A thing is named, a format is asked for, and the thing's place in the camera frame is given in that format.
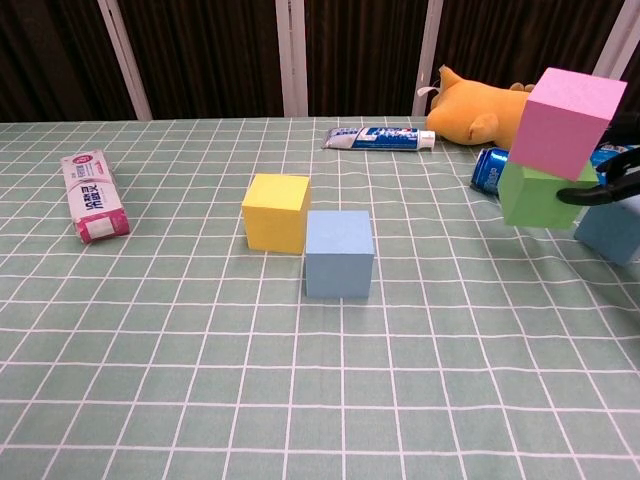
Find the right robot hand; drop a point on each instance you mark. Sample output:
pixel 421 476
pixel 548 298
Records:
pixel 625 180

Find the pink cube block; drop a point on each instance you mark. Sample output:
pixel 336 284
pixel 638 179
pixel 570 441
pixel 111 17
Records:
pixel 560 125

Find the green cube block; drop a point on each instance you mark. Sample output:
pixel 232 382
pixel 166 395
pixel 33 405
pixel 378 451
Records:
pixel 530 200

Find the yellow cube block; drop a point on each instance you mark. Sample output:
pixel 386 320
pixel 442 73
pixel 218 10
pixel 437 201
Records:
pixel 272 220

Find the blue snack bag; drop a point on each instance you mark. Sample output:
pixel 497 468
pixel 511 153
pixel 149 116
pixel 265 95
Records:
pixel 607 152

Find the blue drink can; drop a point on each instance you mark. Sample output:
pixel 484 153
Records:
pixel 487 172

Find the orange plush toy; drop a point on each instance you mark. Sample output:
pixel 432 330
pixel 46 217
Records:
pixel 465 115

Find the blue white toothpaste tube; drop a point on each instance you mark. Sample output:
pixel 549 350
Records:
pixel 380 138

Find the green checked tablecloth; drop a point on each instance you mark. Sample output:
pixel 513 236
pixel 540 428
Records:
pixel 300 375

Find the black curtain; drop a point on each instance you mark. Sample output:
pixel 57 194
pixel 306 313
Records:
pixel 210 55

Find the pink white toothpaste box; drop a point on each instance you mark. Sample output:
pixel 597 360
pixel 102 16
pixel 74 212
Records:
pixel 92 195

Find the white frame post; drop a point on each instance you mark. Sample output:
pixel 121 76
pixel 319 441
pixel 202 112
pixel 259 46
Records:
pixel 617 40
pixel 427 50
pixel 292 60
pixel 125 60

